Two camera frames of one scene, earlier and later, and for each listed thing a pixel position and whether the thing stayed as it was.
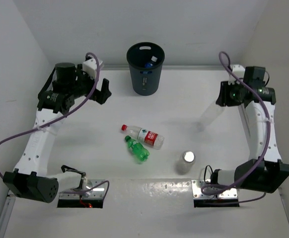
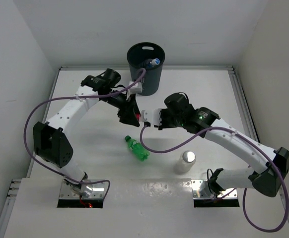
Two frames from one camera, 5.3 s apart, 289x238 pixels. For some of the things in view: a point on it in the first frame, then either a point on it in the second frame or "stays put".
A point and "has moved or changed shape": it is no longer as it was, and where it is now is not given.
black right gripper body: x=235 y=93 -> x=168 y=120
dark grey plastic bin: x=145 y=81 stays put
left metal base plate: x=91 y=196 stays put
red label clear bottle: x=154 y=139 -> x=138 y=116
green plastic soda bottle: x=141 y=152 stays put
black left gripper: x=101 y=95 -> x=127 y=109
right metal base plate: x=206 y=195 stays put
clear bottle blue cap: x=209 y=116 has moved or changed shape
